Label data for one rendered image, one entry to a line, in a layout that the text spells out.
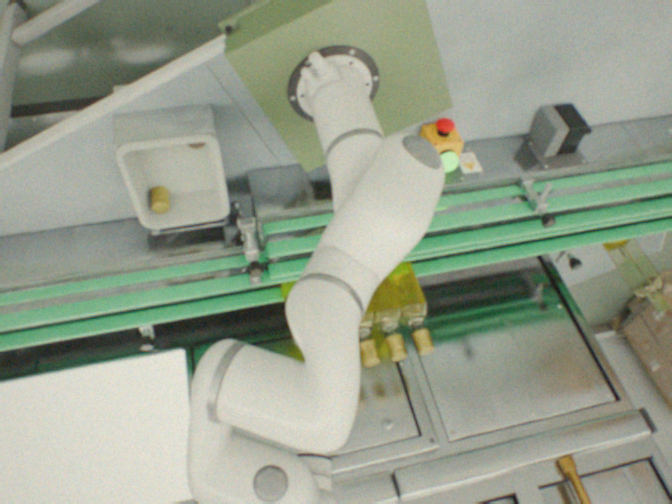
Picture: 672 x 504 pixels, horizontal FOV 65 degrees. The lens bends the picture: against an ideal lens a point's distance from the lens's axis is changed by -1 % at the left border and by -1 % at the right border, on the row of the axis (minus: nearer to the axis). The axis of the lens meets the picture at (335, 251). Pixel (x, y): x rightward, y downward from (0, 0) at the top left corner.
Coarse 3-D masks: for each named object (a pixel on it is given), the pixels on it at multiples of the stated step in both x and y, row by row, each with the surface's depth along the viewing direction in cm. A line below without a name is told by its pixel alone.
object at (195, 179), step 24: (144, 144) 89; (168, 144) 90; (216, 144) 92; (120, 168) 91; (144, 168) 102; (168, 168) 103; (192, 168) 105; (216, 168) 97; (144, 192) 104; (192, 192) 110; (216, 192) 110; (144, 216) 102; (168, 216) 106; (192, 216) 107; (216, 216) 107
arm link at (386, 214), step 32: (384, 160) 61; (416, 160) 63; (352, 192) 59; (384, 192) 57; (416, 192) 59; (352, 224) 57; (384, 224) 56; (416, 224) 57; (320, 256) 60; (352, 256) 59; (384, 256) 58; (352, 288) 57
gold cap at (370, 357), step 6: (360, 342) 105; (366, 342) 105; (372, 342) 105; (360, 348) 105; (366, 348) 104; (372, 348) 104; (366, 354) 104; (372, 354) 103; (378, 354) 104; (366, 360) 103; (372, 360) 103; (378, 360) 104; (366, 366) 105
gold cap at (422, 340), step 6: (420, 330) 107; (426, 330) 107; (414, 336) 107; (420, 336) 106; (426, 336) 106; (414, 342) 108; (420, 342) 106; (426, 342) 105; (432, 342) 106; (420, 348) 105; (426, 348) 105; (432, 348) 105; (420, 354) 106; (426, 354) 107
